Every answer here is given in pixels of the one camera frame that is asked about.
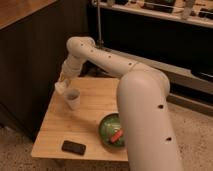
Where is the metal pole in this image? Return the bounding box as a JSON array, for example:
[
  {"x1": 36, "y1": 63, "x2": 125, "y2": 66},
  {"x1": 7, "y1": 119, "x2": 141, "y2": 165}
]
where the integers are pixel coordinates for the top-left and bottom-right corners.
[{"x1": 97, "y1": 0, "x2": 103, "y2": 49}]

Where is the dark wooden cabinet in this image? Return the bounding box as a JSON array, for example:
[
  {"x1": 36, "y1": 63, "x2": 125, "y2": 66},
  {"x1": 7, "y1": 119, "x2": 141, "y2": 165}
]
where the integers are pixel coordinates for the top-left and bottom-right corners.
[{"x1": 0, "y1": 0, "x2": 89, "y2": 140}]

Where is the wooden table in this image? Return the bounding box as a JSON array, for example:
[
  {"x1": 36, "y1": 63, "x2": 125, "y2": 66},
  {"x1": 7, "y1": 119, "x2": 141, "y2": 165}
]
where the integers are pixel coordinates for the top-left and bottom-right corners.
[{"x1": 31, "y1": 77, "x2": 127, "y2": 161}]

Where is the red object in bowl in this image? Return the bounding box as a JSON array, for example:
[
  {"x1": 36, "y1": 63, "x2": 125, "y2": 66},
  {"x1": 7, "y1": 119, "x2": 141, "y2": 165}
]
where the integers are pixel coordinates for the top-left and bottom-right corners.
[{"x1": 110, "y1": 129, "x2": 123, "y2": 143}]

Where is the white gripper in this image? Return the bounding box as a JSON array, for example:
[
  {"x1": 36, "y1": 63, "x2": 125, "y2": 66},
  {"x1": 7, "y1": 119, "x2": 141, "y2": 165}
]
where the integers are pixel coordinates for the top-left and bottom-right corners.
[{"x1": 62, "y1": 55, "x2": 82, "y2": 84}]

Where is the green bowl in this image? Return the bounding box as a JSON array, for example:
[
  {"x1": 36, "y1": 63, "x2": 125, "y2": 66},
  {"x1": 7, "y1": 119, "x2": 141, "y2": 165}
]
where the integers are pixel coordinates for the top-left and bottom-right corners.
[{"x1": 98, "y1": 113, "x2": 125, "y2": 148}]

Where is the metal shelf with clutter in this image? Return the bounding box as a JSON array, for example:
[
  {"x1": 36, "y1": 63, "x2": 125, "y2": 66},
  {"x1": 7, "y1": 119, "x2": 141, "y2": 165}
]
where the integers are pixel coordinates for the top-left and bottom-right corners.
[{"x1": 91, "y1": 0, "x2": 213, "y2": 29}]

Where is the black smartphone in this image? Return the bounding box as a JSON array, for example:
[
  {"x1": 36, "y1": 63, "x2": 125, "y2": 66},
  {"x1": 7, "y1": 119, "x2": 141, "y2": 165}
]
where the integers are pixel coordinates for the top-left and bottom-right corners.
[{"x1": 62, "y1": 140, "x2": 86, "y2": 155}]

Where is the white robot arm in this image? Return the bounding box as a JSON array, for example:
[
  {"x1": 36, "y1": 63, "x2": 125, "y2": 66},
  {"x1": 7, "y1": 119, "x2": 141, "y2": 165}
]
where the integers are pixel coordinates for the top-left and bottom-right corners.
[{"x1": 59, "y1": 37, "x2": 184, "y2": 171}]

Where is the white sponge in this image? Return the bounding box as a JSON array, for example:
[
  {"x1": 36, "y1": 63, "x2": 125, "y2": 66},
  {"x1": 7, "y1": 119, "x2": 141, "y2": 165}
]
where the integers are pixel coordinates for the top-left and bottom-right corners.
[{"x1": 55, "y1": 82, "x2": 68, "y2": 95}]

